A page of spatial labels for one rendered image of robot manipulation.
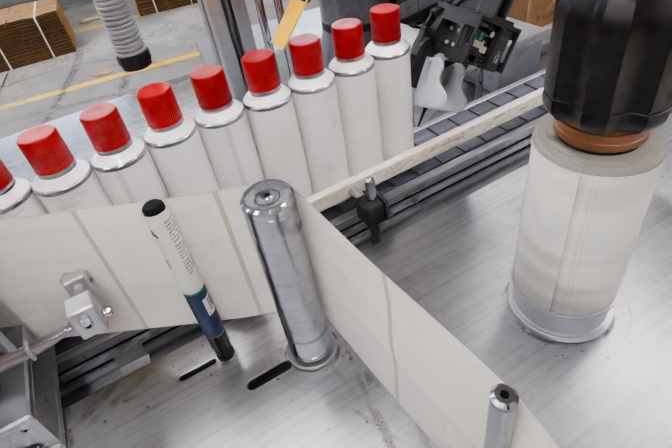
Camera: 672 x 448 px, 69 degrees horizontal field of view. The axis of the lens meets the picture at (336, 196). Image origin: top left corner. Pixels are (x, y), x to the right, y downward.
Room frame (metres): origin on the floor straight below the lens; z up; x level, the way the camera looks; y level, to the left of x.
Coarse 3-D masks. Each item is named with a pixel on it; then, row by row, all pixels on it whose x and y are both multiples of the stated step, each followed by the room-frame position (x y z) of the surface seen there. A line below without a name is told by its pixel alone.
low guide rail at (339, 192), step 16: (528, 96) 0.58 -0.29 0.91; (496, 112) 0.55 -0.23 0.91; (512, 112) 0.56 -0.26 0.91; (464, 128) 0.53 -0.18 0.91; (480, 128) 0.54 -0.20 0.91; (432, 144) 0.51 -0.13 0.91; (448, 144) 0.51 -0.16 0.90; (400, 160) 0.49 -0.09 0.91; (416, 160) 0.49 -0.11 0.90; (352, 176) 0.47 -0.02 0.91; (384, 176) 0.47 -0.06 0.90; (320, 192) 0.45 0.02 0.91; (336, 192) 0.45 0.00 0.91; (320, 208) 0.44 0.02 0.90
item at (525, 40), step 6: (534, 30) 0.68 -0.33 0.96; (540, 30) 0.68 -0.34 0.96; (546, 30) 0.68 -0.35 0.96; (522, 36) 0.67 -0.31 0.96; (528, 36) 0.67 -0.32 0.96; (534, 36) 0.67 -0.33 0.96; (540, 36) 0.67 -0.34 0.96; (546, 36) 0.68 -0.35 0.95; (510, 42) 0.66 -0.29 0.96; (516, 42) 0.65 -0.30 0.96; (522, 42) 0.66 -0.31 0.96; (528, 42) 0.66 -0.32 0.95; (534, 42) 0.67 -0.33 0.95; (516, 48) 0.65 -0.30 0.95; (504, 54) 0.64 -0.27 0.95; (468, 66) 0.62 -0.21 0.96; (474, 66) 0.62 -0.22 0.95
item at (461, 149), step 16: (528, 80) 0.68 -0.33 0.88; (496, 96) 0.65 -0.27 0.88; (512, 96) 0.64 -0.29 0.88; (464, 112) 0.62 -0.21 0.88; (480, 112) 0.62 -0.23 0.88; (528, 112) 0.59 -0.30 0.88; (544, 112) 0.59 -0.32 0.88; (432, 128) 0.60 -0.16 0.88; (448, 128) 0.59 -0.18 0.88; (496, 128) 0.57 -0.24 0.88; (512, 128) 0.56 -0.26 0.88; (416, 144) 0.56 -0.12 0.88; (464, 144) 0.54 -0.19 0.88; (480, 144) 0.54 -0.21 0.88; (432, 160) 0.52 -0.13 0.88; (448, 160) 0.51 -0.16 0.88; (400, 176) 0.50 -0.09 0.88; (416, 176) 0.49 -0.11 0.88; (384, 192) 0.47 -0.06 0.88; (336, 208) 0.46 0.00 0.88; (352, 208) 0.45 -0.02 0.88; (80, 336) 0.33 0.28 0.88
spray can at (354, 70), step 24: (336, 24) 0.51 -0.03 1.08; (360, 24) 0.50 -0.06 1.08; (336, 48) 0.50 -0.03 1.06; (360, 48) 0.50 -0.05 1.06; (336, 72) 0.49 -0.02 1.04; (360, 72) 0.48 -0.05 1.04; (360, 96) 0.48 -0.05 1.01; (360, 120) 0.48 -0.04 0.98; (360, 144) 0.48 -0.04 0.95; (360, 168) 0.48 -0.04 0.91
